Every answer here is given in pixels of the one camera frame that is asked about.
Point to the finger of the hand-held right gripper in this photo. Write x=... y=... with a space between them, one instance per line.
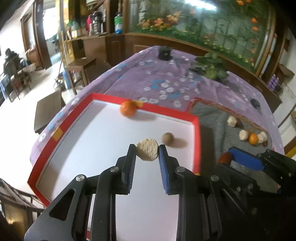
x=245 y=157
x=240 y=178

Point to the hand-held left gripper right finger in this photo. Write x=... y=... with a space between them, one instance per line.
x=163 y=164

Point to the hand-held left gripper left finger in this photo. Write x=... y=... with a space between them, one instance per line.
x=131 y=162

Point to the beige crumbly cake chunk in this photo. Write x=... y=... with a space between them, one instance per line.
x=146 y=149
x=232 y=121
x=244 y=135
x=262 y=136

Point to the orange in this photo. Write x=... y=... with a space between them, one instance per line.
x=253 y=139
x=127 y=108

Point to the red date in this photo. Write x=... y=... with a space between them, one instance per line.
x=224 y=158
x=240 y=124
x=264 y=144

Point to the red box with white inside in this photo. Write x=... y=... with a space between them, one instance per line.
x=92 y=143

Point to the brown round fruit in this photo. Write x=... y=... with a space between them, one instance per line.
x=167 y=139

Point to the grey mat with red border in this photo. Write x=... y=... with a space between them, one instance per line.
x=212 y=129

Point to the purple spray can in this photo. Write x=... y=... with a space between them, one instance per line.
x=271 y=82
x=276 y=83

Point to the purple floral blanket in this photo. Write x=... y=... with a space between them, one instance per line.
x=161 y=76

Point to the green leafy vegetable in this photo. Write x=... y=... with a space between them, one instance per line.
x=211 y=69

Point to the dark low table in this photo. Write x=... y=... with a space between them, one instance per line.
x=47 y=111

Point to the wooden chair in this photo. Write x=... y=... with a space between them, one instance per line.
x=79 y=66

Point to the black cylindrical holder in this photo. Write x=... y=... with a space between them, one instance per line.
x=165 y=53

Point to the wooden cabinet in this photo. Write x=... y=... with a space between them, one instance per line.
x=115 y=48

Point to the dark wooden armchair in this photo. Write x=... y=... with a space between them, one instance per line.
x=16 y=204

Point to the glass display with artificial plants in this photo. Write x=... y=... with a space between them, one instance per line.
x=208 y=23

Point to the pink bottle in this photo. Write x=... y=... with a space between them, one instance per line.
x=89 y=24

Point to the black thermos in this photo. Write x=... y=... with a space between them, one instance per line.
x=97 y=22

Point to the green plastic bag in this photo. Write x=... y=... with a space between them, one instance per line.
x=73 y=24

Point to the wooden wall shelf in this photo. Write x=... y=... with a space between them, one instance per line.
x=286 y=70

